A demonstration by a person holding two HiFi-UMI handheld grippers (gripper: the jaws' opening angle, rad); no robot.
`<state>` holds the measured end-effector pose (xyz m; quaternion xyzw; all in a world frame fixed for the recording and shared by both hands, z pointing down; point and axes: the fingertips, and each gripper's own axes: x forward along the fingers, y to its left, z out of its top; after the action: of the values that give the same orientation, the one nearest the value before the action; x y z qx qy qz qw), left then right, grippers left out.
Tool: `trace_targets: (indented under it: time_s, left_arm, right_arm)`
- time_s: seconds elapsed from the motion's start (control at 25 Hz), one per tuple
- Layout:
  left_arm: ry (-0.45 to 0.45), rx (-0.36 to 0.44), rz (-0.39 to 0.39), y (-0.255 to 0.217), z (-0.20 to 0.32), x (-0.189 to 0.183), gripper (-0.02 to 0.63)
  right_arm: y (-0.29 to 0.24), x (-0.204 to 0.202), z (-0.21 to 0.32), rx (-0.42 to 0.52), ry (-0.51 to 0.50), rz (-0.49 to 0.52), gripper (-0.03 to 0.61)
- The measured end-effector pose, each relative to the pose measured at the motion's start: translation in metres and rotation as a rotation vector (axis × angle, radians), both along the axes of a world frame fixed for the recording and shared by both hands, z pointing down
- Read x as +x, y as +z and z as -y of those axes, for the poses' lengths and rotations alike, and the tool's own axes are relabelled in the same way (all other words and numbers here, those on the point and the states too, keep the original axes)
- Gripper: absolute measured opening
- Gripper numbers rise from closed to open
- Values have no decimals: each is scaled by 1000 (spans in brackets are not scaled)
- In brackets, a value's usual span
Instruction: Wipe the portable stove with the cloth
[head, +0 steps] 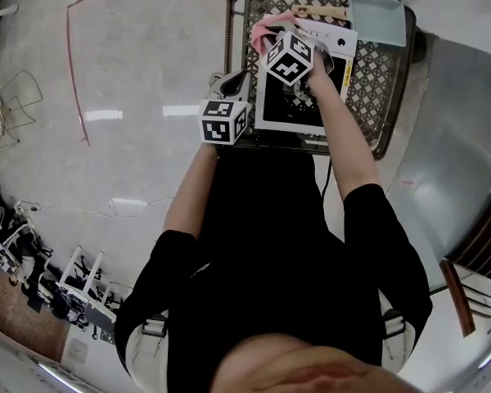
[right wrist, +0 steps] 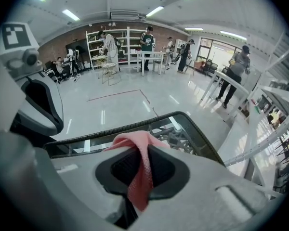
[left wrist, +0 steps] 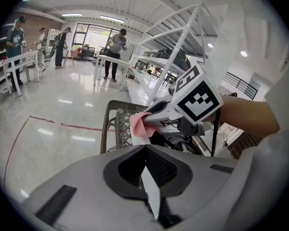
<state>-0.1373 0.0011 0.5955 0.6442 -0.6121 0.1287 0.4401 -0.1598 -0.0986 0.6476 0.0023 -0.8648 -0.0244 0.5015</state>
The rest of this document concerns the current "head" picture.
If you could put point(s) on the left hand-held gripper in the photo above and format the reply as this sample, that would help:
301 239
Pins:
217 131

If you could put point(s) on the person's white harness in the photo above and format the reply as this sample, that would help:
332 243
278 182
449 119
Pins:
143 350

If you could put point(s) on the pale blue rectangular tray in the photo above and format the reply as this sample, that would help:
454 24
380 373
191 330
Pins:
376 19

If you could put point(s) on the person's black trousers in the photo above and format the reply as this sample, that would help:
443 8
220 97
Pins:
270 186

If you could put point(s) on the white portable gas stove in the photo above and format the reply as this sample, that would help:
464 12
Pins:
290 113

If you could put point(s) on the person's black shirt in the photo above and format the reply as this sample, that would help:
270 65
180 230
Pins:
270 281

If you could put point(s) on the white table frame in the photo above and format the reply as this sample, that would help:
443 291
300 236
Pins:
86 289

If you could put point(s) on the pink cloth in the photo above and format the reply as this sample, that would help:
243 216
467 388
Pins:
259 31

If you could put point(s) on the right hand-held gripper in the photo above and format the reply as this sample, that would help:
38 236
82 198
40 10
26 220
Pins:
286 60

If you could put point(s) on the person's chin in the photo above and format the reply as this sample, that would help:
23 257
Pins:
311 367

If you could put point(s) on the person's right forearm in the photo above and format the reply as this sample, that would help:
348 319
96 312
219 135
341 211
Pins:
348 137

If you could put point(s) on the person's left forearm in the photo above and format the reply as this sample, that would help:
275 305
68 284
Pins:
188 191

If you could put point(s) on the black round stand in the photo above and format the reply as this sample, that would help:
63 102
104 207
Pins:
419 47

